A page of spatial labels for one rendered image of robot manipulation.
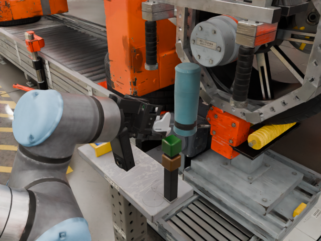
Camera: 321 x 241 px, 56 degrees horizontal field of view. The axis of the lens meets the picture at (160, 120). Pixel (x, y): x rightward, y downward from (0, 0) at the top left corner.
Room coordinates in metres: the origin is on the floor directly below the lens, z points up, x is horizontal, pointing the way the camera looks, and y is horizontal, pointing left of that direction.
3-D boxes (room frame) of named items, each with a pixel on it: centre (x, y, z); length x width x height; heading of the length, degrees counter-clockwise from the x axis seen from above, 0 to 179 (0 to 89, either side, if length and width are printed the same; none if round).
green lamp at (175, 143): (0.64, -0.03, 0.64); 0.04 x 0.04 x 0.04; 41
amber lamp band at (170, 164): (0.64, -0.03, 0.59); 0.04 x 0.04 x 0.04; 41
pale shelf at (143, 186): (0.79, 0.10, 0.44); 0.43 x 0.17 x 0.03; 41
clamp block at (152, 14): (0.94, 0.01, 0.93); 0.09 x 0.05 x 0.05; 131
